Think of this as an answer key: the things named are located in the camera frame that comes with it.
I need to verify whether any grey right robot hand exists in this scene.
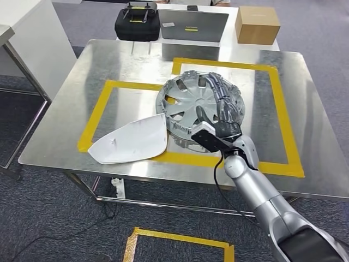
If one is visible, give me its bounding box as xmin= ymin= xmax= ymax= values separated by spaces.
xmin=195 ymin=72 xmax=243 ymax=140

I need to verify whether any silver plastic hubcap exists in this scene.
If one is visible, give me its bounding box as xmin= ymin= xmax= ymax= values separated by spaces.
xmin=155 ymin=70 xmax=245 ymax=153

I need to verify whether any stainless steel workbench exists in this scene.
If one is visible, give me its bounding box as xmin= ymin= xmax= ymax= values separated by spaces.
xmin=0 ymin=24 xmax=52 ymax=180
xmin=17 ymin=39 xmax=349 ymax=218

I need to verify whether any yellow tape table marking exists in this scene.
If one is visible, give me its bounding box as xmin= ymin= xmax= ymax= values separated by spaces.
xmin=77 ymin=57 xmax=305 ymax=178

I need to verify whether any white table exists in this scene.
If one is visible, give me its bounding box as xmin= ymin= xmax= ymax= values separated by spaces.
xmin=115 ymin=3 xmax=280 ymax=51

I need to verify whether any brown cardboard box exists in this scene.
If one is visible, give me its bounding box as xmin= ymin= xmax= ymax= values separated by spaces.
xmin=234 ymin=5 xmax=280 ymax=46

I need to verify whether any grey laptop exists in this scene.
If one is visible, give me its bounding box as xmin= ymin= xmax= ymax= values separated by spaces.
xmin=158 ymin=9 xmax=230 ymax=43

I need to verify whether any white car mirror cover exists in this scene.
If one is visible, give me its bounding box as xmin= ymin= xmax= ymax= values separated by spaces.
xmin=87 ymin=113 xmax=168 ymax=165

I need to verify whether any yellow floor tape square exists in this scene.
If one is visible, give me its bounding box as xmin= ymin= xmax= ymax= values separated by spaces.
xmin=123 ymin=227 xmax=235 ymax=262

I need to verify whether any black carrying case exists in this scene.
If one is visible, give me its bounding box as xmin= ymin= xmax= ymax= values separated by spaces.
xmin=115 ymin=2 xmax=161 ymax=42

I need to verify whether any black remote controller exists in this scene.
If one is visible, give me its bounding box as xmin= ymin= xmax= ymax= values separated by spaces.
xmin=123 ymin=2 xmax=158 ymax=23

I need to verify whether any white power strip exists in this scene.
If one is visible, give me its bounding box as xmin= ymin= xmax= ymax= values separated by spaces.
xmin=111 ymin=177 xmax=126 ymax=200

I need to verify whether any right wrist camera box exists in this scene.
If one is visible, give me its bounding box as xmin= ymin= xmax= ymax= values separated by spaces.
xmin=190 ymin=121 xmax=238 ymax=153

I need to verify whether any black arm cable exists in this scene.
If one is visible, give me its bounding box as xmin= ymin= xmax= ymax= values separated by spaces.
xmin=213 ymin=150 xmax=262 ymax=218

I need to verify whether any black floor cable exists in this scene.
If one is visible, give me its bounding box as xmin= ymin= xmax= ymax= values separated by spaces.
xmin=11 ymin=200 xmax=118 ymax=262

